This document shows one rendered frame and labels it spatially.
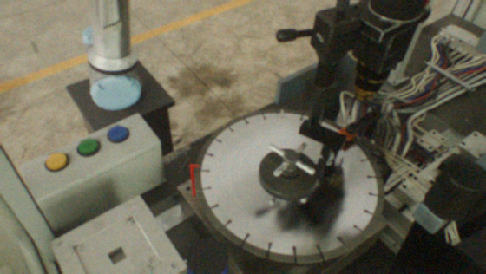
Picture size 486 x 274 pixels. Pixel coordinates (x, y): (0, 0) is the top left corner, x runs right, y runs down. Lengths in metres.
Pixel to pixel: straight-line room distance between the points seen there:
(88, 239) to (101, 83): 0.37
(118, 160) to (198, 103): 1.45
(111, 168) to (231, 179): 0.27
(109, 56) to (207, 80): 1.53
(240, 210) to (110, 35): 0.47
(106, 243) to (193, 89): 1.70
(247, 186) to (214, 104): 1.56
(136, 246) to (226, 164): 0.22
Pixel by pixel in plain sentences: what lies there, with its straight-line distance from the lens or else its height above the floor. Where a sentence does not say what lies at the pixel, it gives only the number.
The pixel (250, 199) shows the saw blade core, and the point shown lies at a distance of 0.74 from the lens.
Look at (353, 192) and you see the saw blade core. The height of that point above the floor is 0.95.
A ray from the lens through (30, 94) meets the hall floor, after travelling 2.59.
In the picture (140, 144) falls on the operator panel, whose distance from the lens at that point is 0.90.
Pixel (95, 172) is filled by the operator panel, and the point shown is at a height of 0.90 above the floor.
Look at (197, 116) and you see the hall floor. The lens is 2.22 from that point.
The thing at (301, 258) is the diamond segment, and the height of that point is 0.95.
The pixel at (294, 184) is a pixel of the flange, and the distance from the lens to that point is 0.75.
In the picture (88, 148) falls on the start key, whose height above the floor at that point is 0.91.
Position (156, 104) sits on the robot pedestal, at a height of 0.75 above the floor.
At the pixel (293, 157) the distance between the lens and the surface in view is 0.74.
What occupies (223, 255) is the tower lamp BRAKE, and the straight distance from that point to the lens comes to 0.45.
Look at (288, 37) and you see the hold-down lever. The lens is 0.64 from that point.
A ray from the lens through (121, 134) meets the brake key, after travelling 0.92.
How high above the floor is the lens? 1.57
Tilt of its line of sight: 48 degrees down
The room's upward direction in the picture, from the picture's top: straight up
